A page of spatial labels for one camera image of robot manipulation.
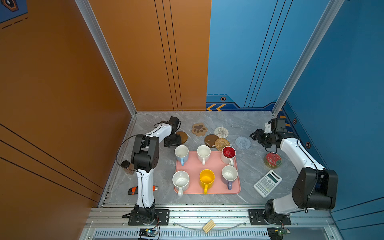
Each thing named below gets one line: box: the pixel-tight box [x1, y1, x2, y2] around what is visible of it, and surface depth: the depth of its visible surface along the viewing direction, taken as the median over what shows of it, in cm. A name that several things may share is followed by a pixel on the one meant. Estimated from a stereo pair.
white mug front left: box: [172, 170, 190, 197], surface depth 81 cm
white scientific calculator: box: [253, 169, 283, 198], surface depth 84 cm
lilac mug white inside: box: [221, 165, 238, 190], surface depth 83 cm
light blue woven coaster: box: [235, 136, 252, 150], surface depth 104 cm
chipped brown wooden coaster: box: [204, 134, 219, 148], surface depth 104 cm
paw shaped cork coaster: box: [191, 122, 208, 137], surface depth 111 cm
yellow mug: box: [199, 169, 215, 195], surface depth 81 cm
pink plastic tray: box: [173, 151, 241, 195], surface depth 85 cm
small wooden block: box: [202, 219, 216, 234], surface depth 72 cm
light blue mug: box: [174, 144, 190, 166], surface depth 89 cm
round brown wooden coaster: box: [176, 131, 188, 144], surface depth 107 cm
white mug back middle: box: [196, 144, 211, 166], surface depth 89 cm
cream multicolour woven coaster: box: [214, 127, 229, 139], surface depth 111 cm
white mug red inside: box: [221, 146, 237, 166], surface depth 90 cm
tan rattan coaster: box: [214, 138, 231, 151], surface depth 102 cm
